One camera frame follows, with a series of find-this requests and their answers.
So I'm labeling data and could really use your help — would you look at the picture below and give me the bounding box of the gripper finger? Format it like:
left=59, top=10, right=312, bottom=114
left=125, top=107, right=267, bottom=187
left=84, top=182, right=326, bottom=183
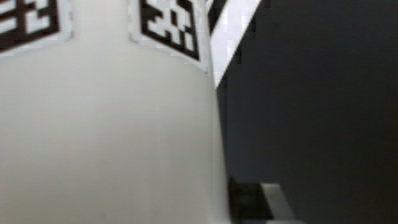
left=228, top=179, right=306, bottom=224

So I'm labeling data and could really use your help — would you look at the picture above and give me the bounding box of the white marker sheet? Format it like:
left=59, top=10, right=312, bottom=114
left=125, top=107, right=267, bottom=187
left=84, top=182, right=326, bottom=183
left=207, top=0, right=262, bottom=84

